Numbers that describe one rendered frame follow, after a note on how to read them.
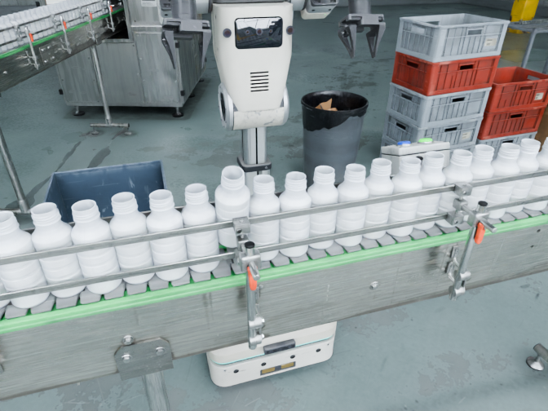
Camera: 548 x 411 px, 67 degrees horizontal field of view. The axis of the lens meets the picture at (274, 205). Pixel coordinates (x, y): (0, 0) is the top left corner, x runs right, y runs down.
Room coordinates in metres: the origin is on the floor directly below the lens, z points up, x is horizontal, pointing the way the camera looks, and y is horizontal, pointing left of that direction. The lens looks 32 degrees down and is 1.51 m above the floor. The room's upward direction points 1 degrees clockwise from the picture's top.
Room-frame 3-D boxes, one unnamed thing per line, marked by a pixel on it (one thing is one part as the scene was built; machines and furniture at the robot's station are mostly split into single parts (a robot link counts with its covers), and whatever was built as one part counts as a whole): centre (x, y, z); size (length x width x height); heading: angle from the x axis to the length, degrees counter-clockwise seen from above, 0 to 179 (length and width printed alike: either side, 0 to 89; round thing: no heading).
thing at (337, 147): (2.77, -0.40, 0.32); 0.45 x 0.45 x 0.64
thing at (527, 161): (0.83, -0.55, 1.08); 0.06 x 0.06 x 0.17
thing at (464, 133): (3.07, -1.21, 0.33); 0.61 x 0.41 x 0.22; 113
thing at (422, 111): (3.07, -1.21, 0.55); 0.61 x 0.41 x 0.22; 114
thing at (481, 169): (0.79, -0.43, 1.08); 0.06 x 0.06 x 0.17
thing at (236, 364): (1.37, 0.07, 0.24); 0.68 x 0.53 x 0.41; 17
